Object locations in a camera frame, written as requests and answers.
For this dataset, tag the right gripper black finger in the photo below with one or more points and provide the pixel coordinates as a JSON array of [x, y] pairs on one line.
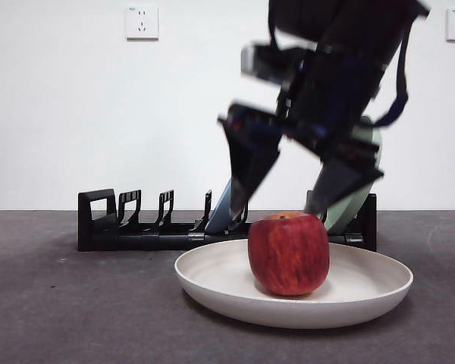
[[250, 167], [341, 182]]

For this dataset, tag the red apple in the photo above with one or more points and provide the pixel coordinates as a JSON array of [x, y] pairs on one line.
[[288, 258]]

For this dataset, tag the cream pale yellow plate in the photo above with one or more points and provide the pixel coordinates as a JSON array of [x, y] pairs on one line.
[[212, 280]]

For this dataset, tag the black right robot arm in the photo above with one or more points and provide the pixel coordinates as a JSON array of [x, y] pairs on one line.
[[345, 57]]

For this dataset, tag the green plate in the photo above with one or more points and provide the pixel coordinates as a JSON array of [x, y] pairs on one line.
[[345, 216]]

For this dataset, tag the blue plate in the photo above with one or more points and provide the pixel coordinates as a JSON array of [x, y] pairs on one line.
[[220, 216]]

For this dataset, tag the black plate rack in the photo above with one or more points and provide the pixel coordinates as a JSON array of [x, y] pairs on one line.
[[136, 240]]

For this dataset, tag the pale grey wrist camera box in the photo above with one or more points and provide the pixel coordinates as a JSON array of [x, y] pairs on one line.
[[261, 60]]

